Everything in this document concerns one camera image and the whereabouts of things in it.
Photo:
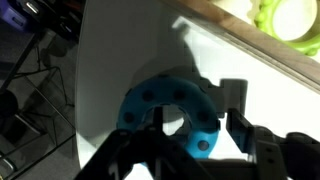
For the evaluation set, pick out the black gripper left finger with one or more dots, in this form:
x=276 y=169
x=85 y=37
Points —
x=146 y=153

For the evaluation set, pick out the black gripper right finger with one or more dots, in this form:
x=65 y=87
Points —
x=253 y=146

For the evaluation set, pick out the wooden slatted tray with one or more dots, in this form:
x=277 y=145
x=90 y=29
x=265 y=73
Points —
x=266 y=46

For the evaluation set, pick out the purple device with silver part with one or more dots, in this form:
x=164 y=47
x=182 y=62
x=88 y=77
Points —
x=13 y=15

